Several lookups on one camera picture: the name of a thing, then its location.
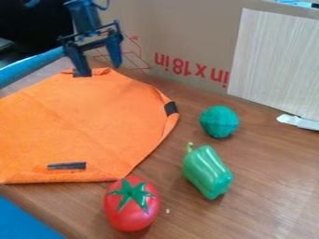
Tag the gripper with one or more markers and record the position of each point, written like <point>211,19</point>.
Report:
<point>89,39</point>

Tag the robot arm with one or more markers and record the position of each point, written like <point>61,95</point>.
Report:
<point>85,14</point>

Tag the orange cloth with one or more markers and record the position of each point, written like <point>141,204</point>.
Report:
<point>83,124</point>

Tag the green ball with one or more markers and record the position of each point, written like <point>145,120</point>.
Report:
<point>219,121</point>

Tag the cardboard box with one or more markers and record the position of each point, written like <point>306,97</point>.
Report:
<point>182,40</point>

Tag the red toy tomato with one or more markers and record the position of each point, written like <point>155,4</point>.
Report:
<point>131,203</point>

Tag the green toy pepper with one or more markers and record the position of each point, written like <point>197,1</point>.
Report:
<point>206,172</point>

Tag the white board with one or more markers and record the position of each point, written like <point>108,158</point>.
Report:
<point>276,62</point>

